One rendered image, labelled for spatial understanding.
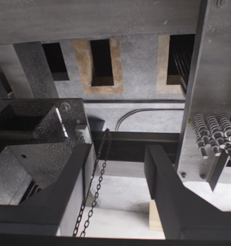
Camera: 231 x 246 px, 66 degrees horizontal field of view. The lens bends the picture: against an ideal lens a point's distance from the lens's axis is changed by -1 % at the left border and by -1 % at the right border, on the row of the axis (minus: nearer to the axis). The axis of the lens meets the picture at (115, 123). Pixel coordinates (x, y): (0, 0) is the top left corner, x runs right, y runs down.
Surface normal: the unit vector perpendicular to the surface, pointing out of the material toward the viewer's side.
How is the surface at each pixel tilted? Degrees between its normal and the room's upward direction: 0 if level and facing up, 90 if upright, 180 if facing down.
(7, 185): 90
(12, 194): 90
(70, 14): 0
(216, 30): 0
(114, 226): 90
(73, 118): 0
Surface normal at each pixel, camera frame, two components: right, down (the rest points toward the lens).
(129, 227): -0.10, -0.78
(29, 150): -0.15, 0.62
